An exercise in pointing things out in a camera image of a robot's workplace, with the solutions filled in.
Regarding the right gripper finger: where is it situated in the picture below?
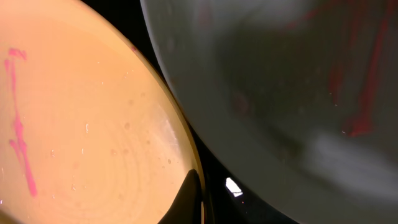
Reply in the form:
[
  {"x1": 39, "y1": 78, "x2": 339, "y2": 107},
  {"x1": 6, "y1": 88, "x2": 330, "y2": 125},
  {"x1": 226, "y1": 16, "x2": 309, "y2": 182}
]
[{"x1": 159, "y1": 169, "x2": 202, "y2": 224}]

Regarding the yellow plate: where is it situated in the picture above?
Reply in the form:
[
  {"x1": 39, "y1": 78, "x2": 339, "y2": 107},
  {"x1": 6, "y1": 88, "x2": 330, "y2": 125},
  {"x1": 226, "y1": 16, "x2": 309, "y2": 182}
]
[{"x1": 1, "y1": 1, "x2": 204, "y2": 224}]

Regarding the light green plate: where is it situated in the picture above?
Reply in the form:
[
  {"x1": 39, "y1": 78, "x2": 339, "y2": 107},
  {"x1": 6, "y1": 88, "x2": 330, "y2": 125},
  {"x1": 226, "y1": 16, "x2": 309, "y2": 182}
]
[{"x1": 141, "y1": 0, "x2": 397, "y2": 223}]

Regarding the round black tray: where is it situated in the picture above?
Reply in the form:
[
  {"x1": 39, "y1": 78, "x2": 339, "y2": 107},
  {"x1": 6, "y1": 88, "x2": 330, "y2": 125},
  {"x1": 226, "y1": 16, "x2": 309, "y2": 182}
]
[{"x1": 83, "y1": 0, "x2": 296, "y2": 224}]

